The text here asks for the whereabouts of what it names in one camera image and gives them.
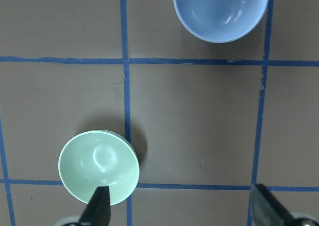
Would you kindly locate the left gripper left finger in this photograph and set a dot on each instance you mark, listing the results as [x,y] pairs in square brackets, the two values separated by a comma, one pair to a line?
[98,210]

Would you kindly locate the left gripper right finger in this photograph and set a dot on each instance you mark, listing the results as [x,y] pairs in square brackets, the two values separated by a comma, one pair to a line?
[266,210]

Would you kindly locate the green bowl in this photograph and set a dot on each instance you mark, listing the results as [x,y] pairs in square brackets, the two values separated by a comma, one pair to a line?
[99,158]

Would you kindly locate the blue bowl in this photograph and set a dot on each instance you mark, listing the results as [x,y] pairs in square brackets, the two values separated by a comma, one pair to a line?
[220,21]

